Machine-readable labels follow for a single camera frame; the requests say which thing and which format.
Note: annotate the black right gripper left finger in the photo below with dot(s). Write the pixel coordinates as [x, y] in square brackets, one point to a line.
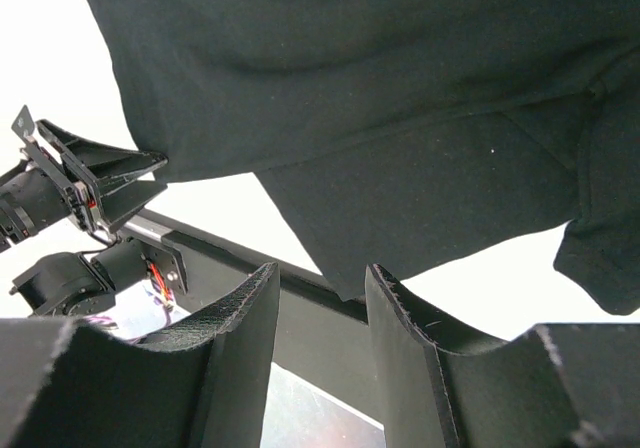
[201, 382]

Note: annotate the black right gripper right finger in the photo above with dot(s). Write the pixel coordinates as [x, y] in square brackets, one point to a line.
[444, 383]

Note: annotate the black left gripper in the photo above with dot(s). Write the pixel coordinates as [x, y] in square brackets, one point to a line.
[51, 181]

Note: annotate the black t shirt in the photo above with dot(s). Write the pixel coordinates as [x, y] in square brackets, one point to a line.
[409, 133]

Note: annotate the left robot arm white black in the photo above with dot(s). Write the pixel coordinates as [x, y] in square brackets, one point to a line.
[98, 188]

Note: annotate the aluminium frame rail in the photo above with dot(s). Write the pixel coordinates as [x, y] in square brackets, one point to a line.
[150, 228]

